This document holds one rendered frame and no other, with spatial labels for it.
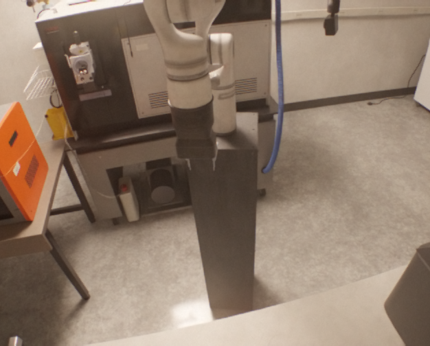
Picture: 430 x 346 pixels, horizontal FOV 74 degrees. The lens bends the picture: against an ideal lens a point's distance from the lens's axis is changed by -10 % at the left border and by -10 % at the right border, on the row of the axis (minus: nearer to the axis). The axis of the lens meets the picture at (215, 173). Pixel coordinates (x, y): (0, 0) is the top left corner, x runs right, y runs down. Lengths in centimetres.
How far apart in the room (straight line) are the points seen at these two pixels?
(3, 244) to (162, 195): 116
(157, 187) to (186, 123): 174
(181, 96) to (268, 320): 60
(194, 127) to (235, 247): 90
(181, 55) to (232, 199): 75
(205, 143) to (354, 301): 60
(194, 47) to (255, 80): 143
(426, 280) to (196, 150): 54
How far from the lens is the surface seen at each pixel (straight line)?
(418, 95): 403
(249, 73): 188
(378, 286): 98
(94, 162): 198
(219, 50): 95
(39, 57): 214
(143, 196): 255
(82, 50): 169
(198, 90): 52
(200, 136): 57
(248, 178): 109
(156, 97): 183
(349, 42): 355
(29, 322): 221
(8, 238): 160
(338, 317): 90
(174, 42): 50
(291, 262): 206
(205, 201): 118
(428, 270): 74
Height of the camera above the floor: 169
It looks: 40 degrees down
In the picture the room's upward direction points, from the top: 5 degrees counter-clockwise
